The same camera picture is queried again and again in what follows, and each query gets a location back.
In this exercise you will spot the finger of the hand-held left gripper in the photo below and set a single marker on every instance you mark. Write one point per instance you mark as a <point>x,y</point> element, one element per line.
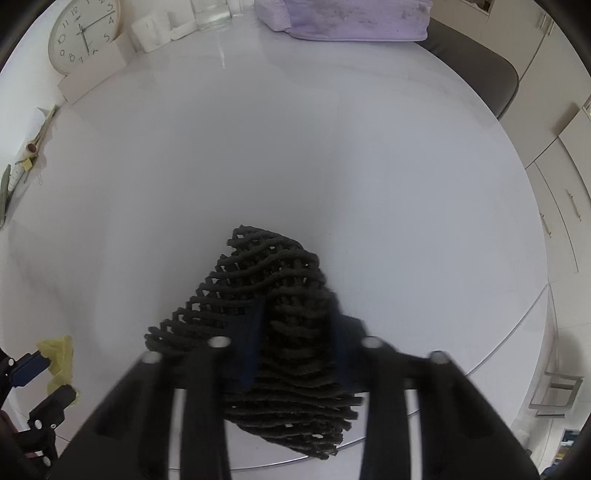
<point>30,369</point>
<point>53,406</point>

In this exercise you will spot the purple cloth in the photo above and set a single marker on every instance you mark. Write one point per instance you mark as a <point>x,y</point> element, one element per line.
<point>346,18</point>

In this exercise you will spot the white wall clock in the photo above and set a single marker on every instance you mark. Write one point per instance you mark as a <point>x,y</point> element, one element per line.
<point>83,32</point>

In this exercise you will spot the clear glass jar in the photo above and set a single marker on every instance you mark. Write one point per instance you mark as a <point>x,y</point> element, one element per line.
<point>210,14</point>

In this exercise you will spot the green leaf stem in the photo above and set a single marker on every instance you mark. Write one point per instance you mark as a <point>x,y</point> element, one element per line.
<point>4,194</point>

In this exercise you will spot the small white box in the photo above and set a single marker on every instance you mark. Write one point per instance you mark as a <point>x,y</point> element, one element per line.
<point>157,30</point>

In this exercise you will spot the white cabinet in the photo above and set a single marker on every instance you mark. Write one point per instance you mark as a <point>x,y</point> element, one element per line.
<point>554,115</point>

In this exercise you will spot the yellow cloth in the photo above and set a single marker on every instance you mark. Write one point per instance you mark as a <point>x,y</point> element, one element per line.
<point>60,355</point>

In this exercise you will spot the black foam net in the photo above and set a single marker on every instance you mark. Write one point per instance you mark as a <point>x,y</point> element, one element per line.
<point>286,277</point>

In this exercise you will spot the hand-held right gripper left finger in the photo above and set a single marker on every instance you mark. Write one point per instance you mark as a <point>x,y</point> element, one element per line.
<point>203,397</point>

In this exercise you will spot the dark grey chair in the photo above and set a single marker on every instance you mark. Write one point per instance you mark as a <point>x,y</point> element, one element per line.
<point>475,69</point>

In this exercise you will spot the grey stool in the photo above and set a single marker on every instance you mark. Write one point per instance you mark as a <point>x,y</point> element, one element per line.
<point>556,387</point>

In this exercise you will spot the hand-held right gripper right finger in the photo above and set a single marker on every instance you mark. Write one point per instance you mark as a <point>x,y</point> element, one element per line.
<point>388,401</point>

